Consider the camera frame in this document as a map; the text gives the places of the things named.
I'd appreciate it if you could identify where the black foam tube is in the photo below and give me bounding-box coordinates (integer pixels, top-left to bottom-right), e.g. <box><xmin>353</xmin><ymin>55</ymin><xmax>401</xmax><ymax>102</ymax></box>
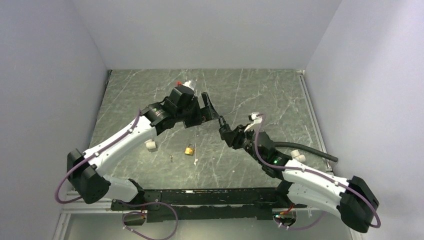
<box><xmin>274</xmin><ymin>141</ymin><xmax>339</xmax><ymax>163</ymax></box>

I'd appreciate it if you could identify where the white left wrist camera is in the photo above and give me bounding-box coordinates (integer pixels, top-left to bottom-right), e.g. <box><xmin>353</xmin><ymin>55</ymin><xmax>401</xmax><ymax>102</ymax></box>
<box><xmin>176</xmin><ymin>80</ymin><xmax>196</xmax><ymax>90</ymax></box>

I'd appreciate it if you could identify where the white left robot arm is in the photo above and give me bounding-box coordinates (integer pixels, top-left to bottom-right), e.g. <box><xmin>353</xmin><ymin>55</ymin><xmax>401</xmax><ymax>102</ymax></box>
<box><xmin>66</xmin><ymin>85</ymin><xmax>219</xmax><ymax>210</ymax></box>

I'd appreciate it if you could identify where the white pipe elbow left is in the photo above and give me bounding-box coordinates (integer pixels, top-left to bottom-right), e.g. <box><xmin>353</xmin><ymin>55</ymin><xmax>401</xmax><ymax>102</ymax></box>
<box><xmin>144</xmin><ymin>139</ymin><xmax>158</xmax><ymax>152</ymax></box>

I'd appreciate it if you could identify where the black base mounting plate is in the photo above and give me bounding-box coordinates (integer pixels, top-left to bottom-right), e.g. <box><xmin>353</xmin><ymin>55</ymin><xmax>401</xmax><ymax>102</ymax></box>
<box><xmin>110</xmin><ymin>187</ymin><xmax>293</xmax><ymax>223</ymax></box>

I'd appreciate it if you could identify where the brass padlock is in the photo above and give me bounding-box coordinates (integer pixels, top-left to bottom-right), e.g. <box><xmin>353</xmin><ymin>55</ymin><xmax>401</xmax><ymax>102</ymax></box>
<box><xmin>184</xmin><ymin>143</ymin><xmax>195</xmax><ymax>156</ymax></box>

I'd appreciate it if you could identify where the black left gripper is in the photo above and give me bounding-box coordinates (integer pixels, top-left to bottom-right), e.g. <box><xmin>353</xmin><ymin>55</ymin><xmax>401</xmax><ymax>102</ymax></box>
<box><xmin>176</xmin><ymin>92</ymin><xmax>220</xmax><ymax>129</ymax></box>

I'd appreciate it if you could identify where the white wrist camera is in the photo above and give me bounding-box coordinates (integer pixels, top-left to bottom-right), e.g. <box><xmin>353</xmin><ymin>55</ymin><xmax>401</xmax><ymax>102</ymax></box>
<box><xmin>176</xmin><ymin>80</ymin><xmax>196</xmax><ymax>90</ymax></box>
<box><xmin>244</xmin><ymin>112</ymin><xmax>264</xmax><ymax>133</ymax></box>

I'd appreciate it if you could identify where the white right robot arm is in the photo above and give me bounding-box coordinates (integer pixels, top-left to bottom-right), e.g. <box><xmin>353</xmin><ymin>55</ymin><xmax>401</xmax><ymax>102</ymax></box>
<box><xmin>219</xmin><ymin>123</ymin><xmax>382</xmax><ymax>233</ymax></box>

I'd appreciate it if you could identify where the black padlock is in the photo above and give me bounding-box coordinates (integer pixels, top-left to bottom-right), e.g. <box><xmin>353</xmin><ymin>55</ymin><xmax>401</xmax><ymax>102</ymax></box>
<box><xmin>218</xmin><ymin>115</ymin><xmax>231</xmax><ymax>135</ymax></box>

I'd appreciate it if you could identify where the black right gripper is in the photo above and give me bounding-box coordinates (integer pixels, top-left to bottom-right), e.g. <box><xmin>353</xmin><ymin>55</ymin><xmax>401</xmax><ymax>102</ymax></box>
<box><xmin>221</xmin><ymin>123</ymin><xmax>264</xmax><ymax>165</ymax></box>

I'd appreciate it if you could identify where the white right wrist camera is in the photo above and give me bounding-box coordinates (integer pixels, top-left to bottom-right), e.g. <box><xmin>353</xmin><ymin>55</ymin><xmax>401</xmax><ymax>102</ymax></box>
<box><xmin>244</xmin><ymin>112</ymin><xmax>264</xmax><ymax>133</ymax></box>

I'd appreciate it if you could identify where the white pipe elbow right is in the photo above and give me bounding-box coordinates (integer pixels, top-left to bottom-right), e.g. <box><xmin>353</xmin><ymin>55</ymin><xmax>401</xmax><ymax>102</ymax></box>
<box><xmin>290</xmin><ymin>149</ymin><xmax>306</xmax><ymax>163</ymax></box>

